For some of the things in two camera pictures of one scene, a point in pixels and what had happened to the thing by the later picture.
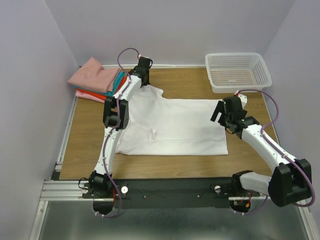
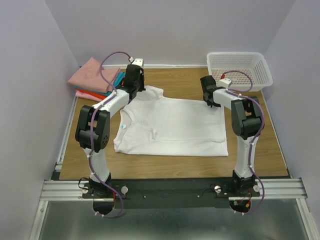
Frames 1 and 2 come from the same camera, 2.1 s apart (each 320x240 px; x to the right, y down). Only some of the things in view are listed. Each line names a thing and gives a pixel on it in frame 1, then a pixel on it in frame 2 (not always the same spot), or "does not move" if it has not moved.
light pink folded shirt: [79, 94] does not move
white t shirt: [158, 125] does not move
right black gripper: [219, 108] -> [215, 104]
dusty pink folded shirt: [92, 75] does not move
